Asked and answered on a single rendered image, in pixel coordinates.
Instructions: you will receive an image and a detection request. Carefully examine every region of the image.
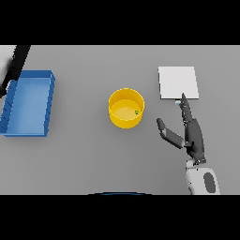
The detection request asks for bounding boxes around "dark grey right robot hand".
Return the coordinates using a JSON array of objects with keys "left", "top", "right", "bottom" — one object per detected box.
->
[{"left": 156, "top": 92, "right": 207, "bottom": 166}]

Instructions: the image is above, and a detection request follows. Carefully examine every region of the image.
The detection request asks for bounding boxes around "pale square measuring scale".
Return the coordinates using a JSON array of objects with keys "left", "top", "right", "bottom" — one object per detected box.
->
[{"left": 157, "top": 66, "right": 200, "bottom": 100}]

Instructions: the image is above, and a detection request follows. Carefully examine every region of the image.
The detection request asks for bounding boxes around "yellow round bowl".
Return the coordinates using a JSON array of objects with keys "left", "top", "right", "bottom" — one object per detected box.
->
[{"left": 108, "top": 87, "right": 145, "bottom": 129}]

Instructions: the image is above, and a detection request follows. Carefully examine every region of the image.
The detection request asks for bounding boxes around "blue rectangular tray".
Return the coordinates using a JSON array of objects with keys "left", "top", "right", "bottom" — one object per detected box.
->
[{"left": 0, "top": 69, "right": 56, "bottom": 138}]

